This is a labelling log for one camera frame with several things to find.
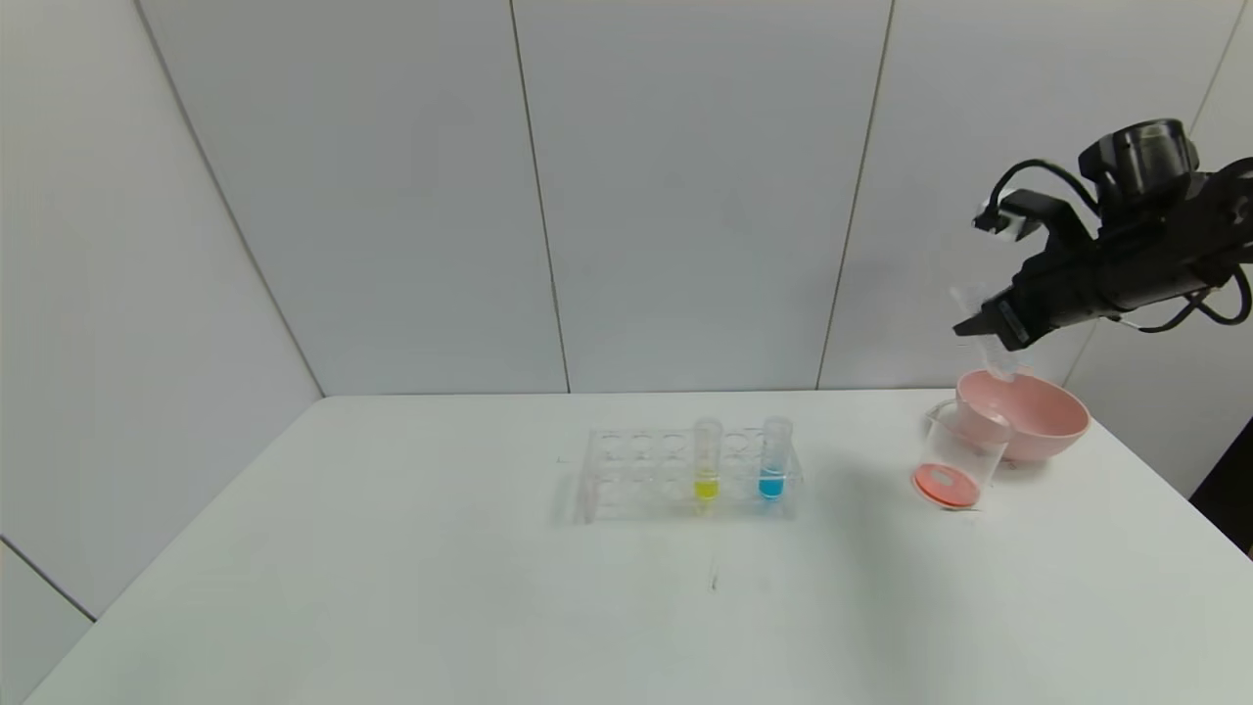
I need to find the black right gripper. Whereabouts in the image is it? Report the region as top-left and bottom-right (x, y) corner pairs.
(952, 243), (1113, 353)

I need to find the test tube with red pigment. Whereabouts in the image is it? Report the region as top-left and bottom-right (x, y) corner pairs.
(950, 284), (1021, 384)

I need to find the test tube with blue pigment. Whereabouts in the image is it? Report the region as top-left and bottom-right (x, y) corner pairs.
(761, 417), (792, 503)

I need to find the test tube with yellow pigment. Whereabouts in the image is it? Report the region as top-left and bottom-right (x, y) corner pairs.
(692, 419), (722, 501)

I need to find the clear plastic test tube rack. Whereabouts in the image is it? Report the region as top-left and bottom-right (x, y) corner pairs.
(573, 423), (804, 525)

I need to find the pink bowl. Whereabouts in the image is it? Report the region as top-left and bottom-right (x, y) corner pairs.
(954, 369), (1090, 464)

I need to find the clear glass beaker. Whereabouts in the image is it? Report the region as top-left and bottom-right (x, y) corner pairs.
(910, 399), (1011, 512)

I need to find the white grey right wrist camera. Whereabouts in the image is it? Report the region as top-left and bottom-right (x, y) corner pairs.
(973, 190), (1093, 243)

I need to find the black camera cable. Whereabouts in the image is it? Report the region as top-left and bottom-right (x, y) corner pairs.
(987, 159), (1105, 228)

